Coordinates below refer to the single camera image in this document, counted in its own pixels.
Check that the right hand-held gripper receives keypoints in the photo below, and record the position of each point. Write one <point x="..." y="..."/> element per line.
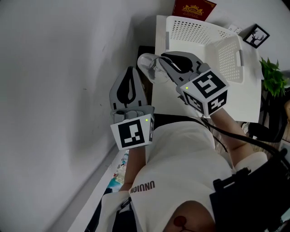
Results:
<point x="208" y="90"/>

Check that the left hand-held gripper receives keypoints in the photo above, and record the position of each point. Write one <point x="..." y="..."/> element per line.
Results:
<point x="131" y="133"/>

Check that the white plastic basket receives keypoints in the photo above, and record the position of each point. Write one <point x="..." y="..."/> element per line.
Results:
<point x="188" y="46"/>

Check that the clear glass cup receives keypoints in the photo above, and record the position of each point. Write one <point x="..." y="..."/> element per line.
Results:
<point x="147" y="65"/>

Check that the person's right forearm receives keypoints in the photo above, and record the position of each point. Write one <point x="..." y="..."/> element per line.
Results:
<point x="222" y="121"/>

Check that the person's left forearm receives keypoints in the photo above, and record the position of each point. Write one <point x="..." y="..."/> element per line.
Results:
<point x="133" y="165"/>

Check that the dark red gold-print book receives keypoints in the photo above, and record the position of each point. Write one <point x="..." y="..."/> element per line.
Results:
<point x="192" y="9"/>

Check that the small white card holder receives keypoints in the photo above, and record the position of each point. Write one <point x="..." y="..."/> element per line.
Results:
<point x="234" y="29"/>

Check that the black framed deer picture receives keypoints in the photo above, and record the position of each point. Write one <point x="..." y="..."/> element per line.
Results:
<point x="256" y="36"/>

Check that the white t-shirt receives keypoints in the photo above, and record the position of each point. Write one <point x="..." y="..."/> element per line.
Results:
<point x="181" y="158"/>

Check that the green potted plant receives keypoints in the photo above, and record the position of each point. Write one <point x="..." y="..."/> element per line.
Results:
<point x="273" y="77"/>

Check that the teal cloth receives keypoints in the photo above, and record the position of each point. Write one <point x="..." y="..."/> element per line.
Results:
<point x="113" y="185"/>

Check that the dark red round pendant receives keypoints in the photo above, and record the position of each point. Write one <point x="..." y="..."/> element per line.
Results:
<point x="180" y="221"/>

